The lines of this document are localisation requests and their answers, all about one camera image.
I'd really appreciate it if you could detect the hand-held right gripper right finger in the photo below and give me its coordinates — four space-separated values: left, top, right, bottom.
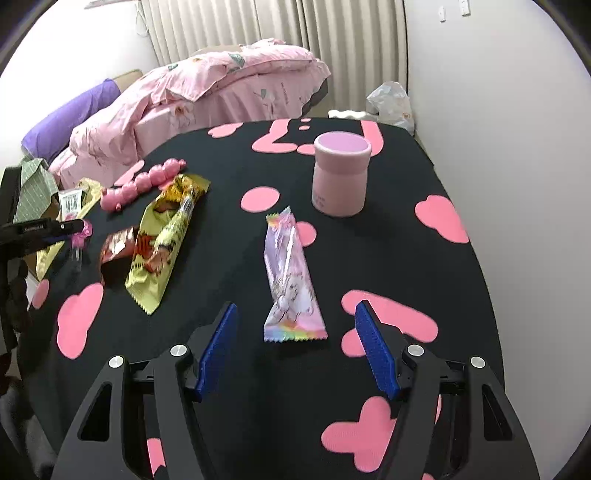
355 300 541 480

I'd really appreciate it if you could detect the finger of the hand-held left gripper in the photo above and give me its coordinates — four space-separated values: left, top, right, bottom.
0 218 87 245

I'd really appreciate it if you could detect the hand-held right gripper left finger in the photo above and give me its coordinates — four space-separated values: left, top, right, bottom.
51 302 238 480

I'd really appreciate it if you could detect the pink clear candy wrapper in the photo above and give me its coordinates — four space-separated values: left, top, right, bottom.
69 222 93 273

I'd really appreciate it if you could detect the pastel pink long wrapper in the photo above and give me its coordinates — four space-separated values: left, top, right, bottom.
263 206 328 343

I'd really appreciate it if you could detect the green checked cloth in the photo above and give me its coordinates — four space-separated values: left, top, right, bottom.
14 158 60 222

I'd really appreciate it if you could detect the red brown snack packet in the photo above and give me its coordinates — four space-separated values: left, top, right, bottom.
99 226 140 284

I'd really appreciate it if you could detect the pink caterpillar toy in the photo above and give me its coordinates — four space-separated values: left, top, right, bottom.
100 158 188 214

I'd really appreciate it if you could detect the yellow snack packet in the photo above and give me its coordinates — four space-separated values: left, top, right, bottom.
126 174 212 316

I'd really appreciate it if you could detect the purple pillow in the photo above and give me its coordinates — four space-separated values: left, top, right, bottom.
21 78 122 160

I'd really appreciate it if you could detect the black tablecloth with pink shapes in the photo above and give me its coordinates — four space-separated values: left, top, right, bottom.
18 117 504 480

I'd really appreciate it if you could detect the pink lidded cup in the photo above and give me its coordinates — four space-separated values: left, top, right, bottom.
311 131 372 219

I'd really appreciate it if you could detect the pink floral duvet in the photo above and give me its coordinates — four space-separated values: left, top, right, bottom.
48 38 331 188

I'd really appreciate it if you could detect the white wavy mat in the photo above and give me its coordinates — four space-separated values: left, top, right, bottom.
329 109 379 121

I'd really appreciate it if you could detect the white plastic bag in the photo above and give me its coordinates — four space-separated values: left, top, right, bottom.
366 82 415 134

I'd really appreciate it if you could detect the beige pleated curtain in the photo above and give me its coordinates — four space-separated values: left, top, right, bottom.
141 0 407 112

